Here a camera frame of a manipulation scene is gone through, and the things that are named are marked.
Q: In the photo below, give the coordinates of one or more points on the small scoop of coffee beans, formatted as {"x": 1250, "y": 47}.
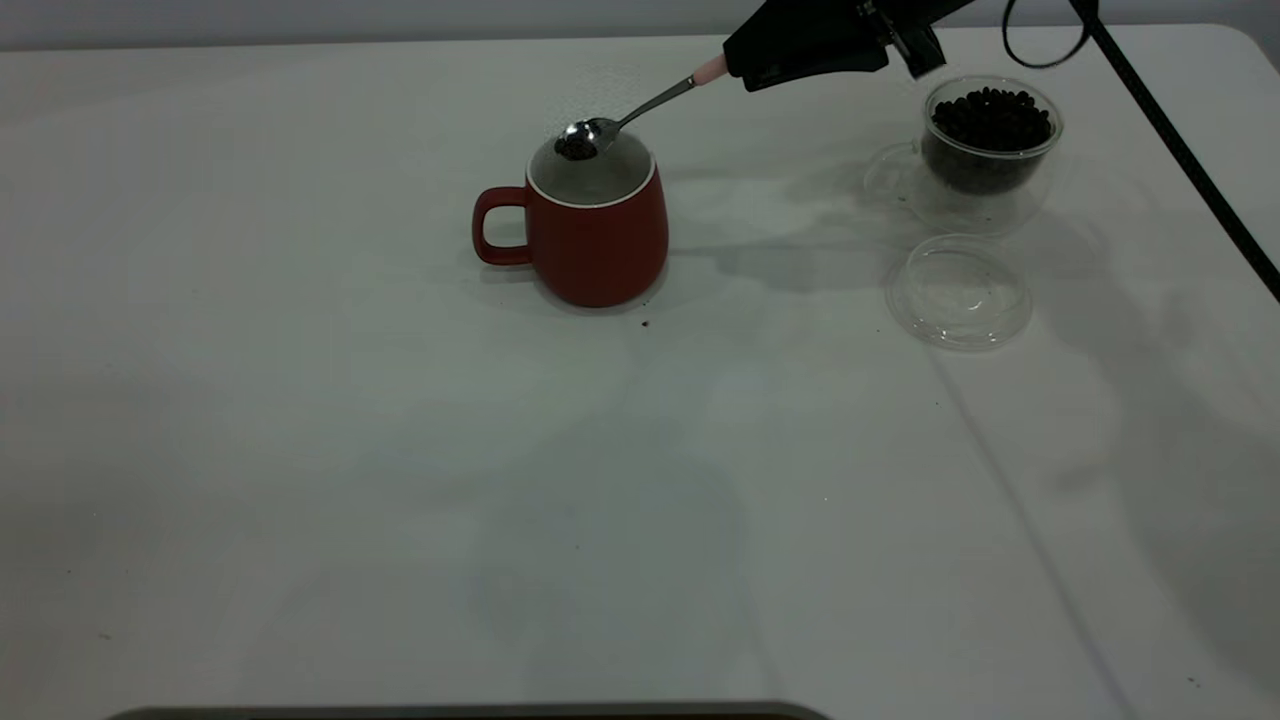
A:
{"x": 575, "y": 147}

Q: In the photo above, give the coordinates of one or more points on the pile of dark coffee beans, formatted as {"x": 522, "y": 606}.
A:
{"x": 985, "y": 125}

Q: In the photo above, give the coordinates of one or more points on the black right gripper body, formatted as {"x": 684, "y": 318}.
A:
{"x": 905, "y": 20}

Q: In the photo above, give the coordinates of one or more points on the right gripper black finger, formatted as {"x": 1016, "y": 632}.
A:
{"x": 800, "y": 65}
{"x": 800, "y": 20}

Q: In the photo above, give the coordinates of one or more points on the red ceramic mug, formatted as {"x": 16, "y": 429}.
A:
{"x": 600, "y": 250}

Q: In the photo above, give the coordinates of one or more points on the clear glass saucer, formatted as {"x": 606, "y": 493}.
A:
{"x": 960, "y": 300}

